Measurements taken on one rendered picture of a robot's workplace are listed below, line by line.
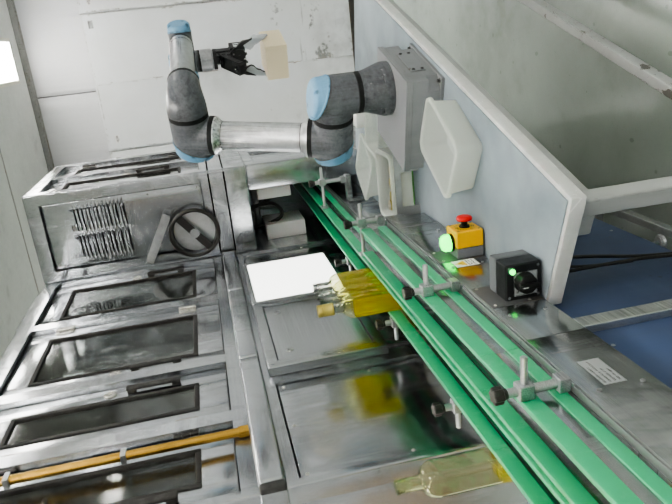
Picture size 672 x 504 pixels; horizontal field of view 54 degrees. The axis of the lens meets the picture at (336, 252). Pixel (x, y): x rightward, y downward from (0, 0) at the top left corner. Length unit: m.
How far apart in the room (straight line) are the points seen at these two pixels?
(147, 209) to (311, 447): 1.58
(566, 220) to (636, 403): 0.39
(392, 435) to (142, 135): 4.34
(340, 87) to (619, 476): 1.23
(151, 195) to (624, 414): 2.18
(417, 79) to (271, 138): 0.46
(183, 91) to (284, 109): 3.66
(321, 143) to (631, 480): 1.26
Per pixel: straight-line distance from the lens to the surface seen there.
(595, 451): 1.01
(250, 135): 1.94
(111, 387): 1.99
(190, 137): 1.97
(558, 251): 1.35
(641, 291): 1.52
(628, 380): 1.14
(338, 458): 1.50
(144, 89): 5.52
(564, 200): 1.30
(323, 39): 5.60
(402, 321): 1.77
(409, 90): 1.76
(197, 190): 2.82
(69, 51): 6.04
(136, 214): 2.85
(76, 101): 6.05
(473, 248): 1.65
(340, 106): 1.83
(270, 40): 2.42
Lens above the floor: 1.38
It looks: 10 degrees down
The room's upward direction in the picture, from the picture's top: 100 degrees counter-clockwise
